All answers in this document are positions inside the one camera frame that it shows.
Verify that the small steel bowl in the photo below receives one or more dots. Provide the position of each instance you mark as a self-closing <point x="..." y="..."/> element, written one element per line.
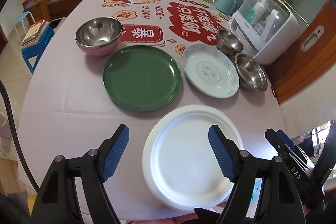
<point x="228" y="43"/>

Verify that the light blue stool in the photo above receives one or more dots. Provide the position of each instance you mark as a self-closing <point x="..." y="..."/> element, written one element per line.
<point x="22" y="24"/>

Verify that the white sterilizer cabinet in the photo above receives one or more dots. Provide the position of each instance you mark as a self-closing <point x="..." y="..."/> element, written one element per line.
<point x="267" y="28"/>

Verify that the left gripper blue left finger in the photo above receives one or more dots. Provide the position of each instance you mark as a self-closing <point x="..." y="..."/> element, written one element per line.
<point x="112" y="150"/>

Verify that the blue patterned porcelain plate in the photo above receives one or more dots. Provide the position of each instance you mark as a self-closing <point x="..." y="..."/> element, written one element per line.
<point x="210" y="71"/>

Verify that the wide steel bowl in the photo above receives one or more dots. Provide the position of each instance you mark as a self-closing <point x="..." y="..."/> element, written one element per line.
<point x="252" y="76"/>

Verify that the stack of books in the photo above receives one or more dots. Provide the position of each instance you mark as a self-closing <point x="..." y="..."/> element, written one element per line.
<point x="34" y="33"/>

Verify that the teal round container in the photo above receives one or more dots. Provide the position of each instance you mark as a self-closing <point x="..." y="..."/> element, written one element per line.
<point x="225" y="6"/>

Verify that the blue plastic stool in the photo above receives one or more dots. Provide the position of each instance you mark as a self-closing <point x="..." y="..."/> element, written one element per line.
<point x="37" y="49"/>

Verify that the white paper plate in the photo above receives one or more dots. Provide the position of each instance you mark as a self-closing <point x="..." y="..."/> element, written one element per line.
<point x="178" y="163"/>

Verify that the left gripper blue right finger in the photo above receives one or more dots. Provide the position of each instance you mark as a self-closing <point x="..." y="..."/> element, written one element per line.
<point x="224" y="151"/>

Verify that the green plate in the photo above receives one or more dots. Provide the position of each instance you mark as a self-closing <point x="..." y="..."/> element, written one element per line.
<point x="142" y="78"/>

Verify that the wooden tv console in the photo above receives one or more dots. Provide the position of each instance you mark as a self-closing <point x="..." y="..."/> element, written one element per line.
<point x="52" y="9"/>

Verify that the pink steel bowl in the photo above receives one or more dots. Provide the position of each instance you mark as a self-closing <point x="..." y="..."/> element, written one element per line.
<point x="99" y="37"/>

